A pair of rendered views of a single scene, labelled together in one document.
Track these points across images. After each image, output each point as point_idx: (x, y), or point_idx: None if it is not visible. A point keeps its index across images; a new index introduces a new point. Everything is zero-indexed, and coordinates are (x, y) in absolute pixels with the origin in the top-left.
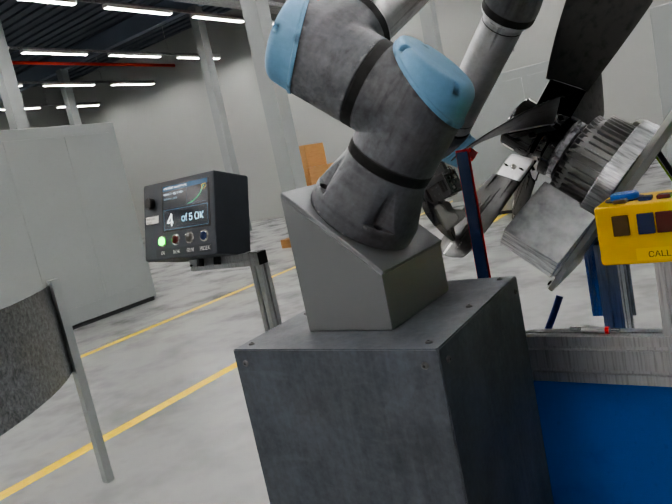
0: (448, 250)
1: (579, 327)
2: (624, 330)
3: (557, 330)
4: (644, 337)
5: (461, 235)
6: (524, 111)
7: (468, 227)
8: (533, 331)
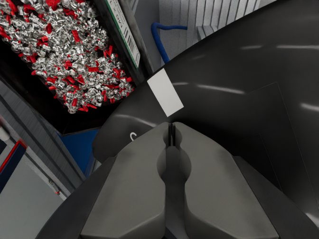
0: (149, 98)
1: (50, 184)
2: (66, 192)
3: (49, 173)
4: (60, 197)
5: (169, 153)
6: None
7: (182, 180)
8: (38, 164)
